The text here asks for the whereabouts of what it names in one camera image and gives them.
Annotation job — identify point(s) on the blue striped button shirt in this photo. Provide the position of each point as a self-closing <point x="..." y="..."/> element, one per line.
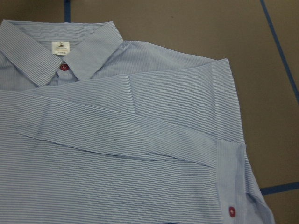
<point x="98" y="130"/>

